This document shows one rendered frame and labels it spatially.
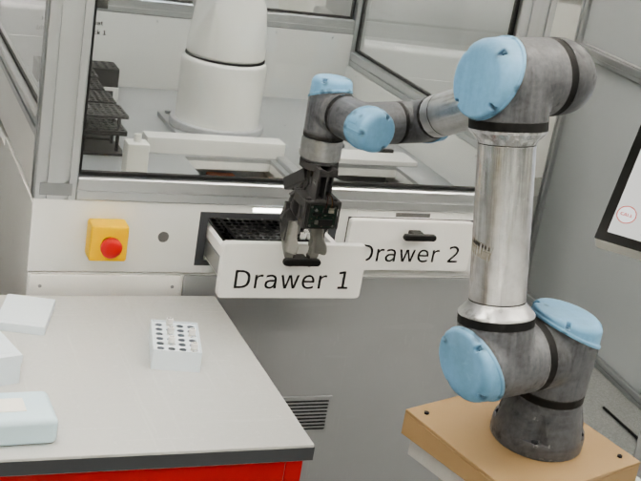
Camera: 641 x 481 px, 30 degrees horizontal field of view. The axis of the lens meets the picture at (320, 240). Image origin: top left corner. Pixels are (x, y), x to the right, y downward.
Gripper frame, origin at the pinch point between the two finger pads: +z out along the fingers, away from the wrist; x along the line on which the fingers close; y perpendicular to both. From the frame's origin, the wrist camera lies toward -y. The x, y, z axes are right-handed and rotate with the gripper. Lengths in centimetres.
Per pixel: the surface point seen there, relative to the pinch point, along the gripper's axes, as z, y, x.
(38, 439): 14, 39, -53
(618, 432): 91, -81, 153
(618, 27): -25, -166, 178
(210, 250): 4.3, -14.0, -12.9
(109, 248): 2.8, -10.3, -33.6
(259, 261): 1.2, -1.3, -7.2
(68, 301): 14.6, -12.8, -39.8
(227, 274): 4.0, -1.3, -13.1
